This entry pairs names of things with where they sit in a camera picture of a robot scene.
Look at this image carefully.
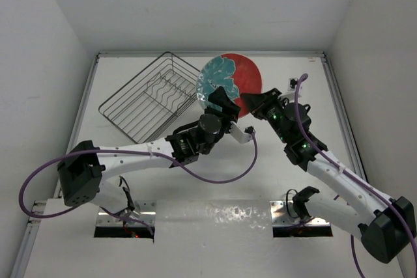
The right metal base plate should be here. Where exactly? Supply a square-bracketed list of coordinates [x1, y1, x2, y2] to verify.
[269, 199, 331, 228]

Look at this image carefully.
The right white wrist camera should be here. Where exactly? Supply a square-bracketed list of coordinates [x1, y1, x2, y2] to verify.
[281, 77, 302, 101]

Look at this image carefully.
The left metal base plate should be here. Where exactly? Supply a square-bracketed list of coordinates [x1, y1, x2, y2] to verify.
[96, 201, 156, 227]

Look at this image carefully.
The metal base plate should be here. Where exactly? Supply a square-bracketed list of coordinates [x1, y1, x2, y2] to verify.
[269, 199, 331, 228]
[96, 201, 156, 227]

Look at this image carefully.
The wire dish rack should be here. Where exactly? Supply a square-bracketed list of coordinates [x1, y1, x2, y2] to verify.
[98, 51, 199, 143]

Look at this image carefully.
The purple cable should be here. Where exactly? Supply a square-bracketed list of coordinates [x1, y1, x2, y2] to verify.
[18, 130, 259, 236]
[294, 72, 417, 278]

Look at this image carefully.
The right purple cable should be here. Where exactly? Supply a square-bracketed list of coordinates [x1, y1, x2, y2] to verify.
[294, 72, 417, 278]

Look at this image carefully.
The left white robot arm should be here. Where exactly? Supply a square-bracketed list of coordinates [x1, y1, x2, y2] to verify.
[57, 87, 240, 214]

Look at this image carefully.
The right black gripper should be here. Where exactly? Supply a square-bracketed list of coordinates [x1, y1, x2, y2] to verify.
[242, 87, 291, 144]

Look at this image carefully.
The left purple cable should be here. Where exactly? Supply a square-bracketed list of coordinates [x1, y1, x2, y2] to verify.
[18, 130, 259, 236]

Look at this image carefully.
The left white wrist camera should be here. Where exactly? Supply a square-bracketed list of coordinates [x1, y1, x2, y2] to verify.
[229, 122, 255, 144]

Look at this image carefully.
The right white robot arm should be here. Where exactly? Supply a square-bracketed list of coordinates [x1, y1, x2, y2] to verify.
[241, 89, 416, 264]

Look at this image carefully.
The red and teal plate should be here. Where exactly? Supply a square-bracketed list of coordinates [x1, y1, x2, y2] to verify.
[195, 53, 263, 118]

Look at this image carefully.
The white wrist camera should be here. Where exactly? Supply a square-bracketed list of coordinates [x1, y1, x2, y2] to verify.
[229, 122, 255, 144]
[281, 77, 302, 101]

